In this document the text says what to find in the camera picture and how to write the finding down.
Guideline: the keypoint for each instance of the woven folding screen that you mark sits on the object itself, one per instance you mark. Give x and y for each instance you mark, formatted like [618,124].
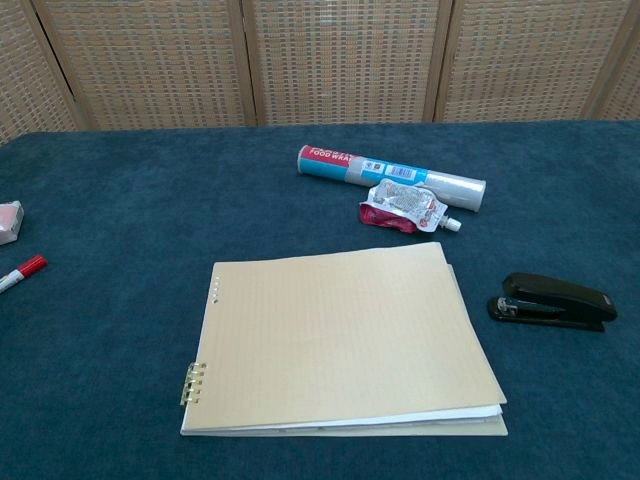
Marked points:
[320,60]

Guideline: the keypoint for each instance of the dark blue table cloth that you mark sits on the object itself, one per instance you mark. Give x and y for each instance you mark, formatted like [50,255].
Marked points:
[100,350]

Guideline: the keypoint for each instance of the red capped marker pen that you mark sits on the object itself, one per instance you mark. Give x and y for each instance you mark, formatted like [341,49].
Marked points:
[22,272]

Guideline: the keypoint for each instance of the black stapler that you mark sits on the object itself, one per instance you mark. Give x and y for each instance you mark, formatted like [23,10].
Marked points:
[560,300]

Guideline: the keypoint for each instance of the food wrap roll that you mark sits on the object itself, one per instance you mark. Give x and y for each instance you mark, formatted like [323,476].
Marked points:
[380,172]

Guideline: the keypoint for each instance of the crumpled spouted food pouch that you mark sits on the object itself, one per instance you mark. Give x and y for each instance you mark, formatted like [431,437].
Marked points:
[405,205]

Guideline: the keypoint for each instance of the tan spiral notebook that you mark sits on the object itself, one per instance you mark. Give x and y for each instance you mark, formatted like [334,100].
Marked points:
[340,340]

